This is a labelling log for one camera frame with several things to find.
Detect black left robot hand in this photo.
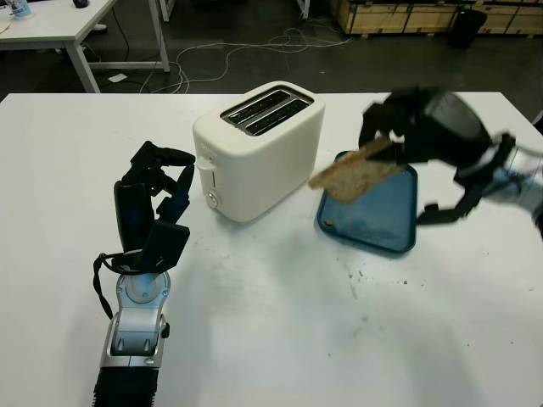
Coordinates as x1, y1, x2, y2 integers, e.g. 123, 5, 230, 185
113, 141, 197, 255

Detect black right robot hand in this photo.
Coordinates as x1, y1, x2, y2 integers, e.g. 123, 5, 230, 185
358, 86, 495, 169

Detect brown bread slice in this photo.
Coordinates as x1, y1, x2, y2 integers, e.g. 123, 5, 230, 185
308, 137, 404, 204

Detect teal plastic tray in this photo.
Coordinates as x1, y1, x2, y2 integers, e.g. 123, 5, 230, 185
314, 150, 419, 259

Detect cream white toaster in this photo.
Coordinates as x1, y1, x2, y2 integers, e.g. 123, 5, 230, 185
192, 80, 327, 223

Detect black trash bin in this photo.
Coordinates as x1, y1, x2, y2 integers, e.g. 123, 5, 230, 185
448, 8, 488, 48

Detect wooden crate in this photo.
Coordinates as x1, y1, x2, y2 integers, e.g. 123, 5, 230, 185
334, 0, 543, 40

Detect white office desk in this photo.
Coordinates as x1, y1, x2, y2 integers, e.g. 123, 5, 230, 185
0, 0, 171, 93

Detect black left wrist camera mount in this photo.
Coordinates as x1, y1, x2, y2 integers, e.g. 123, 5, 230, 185
139, 221, 191, 272

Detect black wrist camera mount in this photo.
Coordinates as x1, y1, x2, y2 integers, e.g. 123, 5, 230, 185
139, 221, 191, 272
415, 167, 484, 226

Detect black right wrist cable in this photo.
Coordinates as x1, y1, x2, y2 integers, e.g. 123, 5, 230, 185
487, 131, 518, 170

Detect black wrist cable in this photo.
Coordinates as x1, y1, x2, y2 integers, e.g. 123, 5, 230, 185
487, 131, 518, 170
92, 252, 131, 320

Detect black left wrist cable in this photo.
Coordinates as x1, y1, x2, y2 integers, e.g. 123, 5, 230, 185
92, 252, 131, 320

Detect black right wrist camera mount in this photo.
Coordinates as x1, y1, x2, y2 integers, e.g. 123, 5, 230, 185
415, 167, 484, 226

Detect white floor cable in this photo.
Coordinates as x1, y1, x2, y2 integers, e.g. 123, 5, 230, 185
139, 27, 353, 92

